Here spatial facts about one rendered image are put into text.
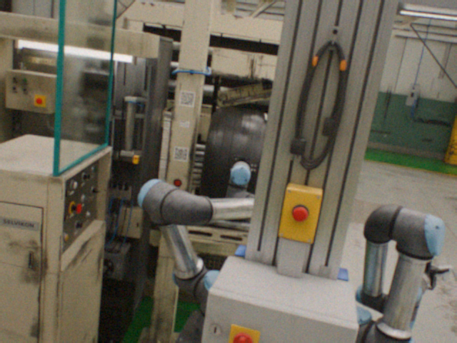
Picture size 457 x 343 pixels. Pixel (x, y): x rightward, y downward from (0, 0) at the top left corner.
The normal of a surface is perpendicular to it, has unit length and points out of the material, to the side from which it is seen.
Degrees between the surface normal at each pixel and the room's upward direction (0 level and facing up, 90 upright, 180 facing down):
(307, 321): 90
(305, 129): 90
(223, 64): 90
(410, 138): 90
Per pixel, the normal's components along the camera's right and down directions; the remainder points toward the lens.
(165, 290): -0.04, 0.25
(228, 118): 0.10, -0.70
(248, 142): 0.04, -0.36
